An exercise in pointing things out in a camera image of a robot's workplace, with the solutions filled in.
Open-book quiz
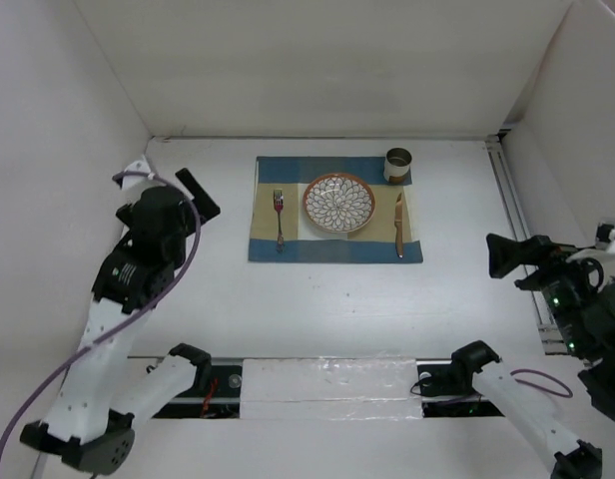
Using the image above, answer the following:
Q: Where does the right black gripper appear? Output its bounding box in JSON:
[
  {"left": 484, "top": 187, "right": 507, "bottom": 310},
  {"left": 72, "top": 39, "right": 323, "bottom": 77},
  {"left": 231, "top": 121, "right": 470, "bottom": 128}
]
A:
[{"left": 488, "top": 229, "right": 614, "bottom": 355}]

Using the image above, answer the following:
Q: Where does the iridescent rainbow fork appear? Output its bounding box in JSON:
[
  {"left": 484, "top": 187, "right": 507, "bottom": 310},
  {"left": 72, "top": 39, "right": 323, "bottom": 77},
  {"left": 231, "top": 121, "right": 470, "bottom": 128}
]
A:
[{"left": 273, "top": 190, "right": 285, "bottom": 253}]

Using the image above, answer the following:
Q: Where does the blue and tan placemat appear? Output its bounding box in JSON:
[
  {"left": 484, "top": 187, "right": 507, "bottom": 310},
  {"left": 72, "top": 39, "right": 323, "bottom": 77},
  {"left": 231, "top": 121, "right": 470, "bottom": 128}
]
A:
[{"left": 249, "top": 156, "right": 423, "bottom": 264}]

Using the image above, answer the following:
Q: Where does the floral plate with orange rim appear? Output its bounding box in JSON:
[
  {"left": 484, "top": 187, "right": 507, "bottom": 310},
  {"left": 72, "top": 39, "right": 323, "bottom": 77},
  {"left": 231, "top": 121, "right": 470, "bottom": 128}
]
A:
[{"left": 303, "top": 173, "right": 376, "bottom": 234}]

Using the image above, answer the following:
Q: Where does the white and brown cup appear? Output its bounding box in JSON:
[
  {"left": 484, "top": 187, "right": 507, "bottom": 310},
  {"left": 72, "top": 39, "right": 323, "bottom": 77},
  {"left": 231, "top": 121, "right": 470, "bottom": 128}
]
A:
[{"left": 383, "top": 148, "right": 412, "bottom": 185}]

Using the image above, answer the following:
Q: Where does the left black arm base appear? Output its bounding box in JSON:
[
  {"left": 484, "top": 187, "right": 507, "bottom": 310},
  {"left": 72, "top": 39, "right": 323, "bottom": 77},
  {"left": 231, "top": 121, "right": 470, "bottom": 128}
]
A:
[{"left": 154, "top": 358, "right": 244, "bottom": 419}]

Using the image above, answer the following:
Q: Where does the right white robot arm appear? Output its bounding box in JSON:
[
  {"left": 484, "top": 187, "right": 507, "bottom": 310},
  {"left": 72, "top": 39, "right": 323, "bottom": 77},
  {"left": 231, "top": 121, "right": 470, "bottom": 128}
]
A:
[{"left": 448, "top": 226, "right": 615, "bottom": 478}]

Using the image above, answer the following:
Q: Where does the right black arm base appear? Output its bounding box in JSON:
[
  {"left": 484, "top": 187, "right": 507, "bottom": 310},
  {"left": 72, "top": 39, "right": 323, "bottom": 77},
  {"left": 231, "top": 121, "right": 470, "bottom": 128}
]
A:
[{"left": 410, "top": 359, "right": 502, "bottom": 418}]

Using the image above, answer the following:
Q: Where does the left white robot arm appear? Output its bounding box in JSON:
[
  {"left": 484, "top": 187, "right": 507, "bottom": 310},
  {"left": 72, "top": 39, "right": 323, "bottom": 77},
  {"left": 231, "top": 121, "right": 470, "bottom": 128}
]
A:
[{"left": 20, "top": 169, "right": 221, "bottom": 478}]

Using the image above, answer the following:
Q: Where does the white front board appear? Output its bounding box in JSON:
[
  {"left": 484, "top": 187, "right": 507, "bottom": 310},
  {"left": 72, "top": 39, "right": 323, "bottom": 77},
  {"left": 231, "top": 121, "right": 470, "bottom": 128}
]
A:
[{"left": 32, "top": 356, "right": 615, "bottom": 479}]

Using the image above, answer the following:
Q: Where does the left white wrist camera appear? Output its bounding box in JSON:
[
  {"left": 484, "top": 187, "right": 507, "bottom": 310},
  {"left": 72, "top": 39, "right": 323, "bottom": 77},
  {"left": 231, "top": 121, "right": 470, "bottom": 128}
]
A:
[{"left": 112, "top": 155, "right": 156, "bottom": 191}]

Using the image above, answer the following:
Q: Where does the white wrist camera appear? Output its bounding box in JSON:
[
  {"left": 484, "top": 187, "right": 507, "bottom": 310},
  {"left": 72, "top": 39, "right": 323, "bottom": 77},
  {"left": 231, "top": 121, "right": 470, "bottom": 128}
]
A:
[
  {"left": 595, "top": 218, "right": 615, "bottom": 251},
  {"left": 112, "top": 155, "right": 156, "bottom": 191}
]

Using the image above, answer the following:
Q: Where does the aluminium side rail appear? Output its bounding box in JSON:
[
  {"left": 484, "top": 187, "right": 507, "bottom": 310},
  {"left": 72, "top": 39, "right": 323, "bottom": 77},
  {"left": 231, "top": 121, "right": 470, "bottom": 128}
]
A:
[{"left": 485, "top": 134, "right": 569, "bottom": 356}]

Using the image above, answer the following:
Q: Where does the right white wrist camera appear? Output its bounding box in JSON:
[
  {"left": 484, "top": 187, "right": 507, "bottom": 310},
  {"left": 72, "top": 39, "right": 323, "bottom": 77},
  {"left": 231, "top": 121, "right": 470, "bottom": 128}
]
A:
[{"left": 595, "top": 218, "right": 615, "bottom": 251}]

